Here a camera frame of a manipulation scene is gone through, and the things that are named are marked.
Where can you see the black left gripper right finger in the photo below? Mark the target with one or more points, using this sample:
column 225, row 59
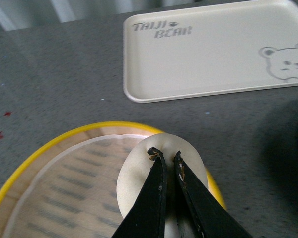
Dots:
column 198, row 209

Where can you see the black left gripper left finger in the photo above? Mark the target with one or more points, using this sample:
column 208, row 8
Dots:
column 146, row 219

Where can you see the white steamed bun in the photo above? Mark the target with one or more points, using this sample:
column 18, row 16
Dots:
column 136, row 168

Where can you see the white bear print tray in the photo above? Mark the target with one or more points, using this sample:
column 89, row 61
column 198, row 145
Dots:
column 211, row 50

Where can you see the white steamer liner cloth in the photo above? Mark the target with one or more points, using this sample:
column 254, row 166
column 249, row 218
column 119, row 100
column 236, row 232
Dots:
column 74, row 194

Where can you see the yellow rimmed bamboo steamer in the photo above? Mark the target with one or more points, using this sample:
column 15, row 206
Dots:
column 21, row 179

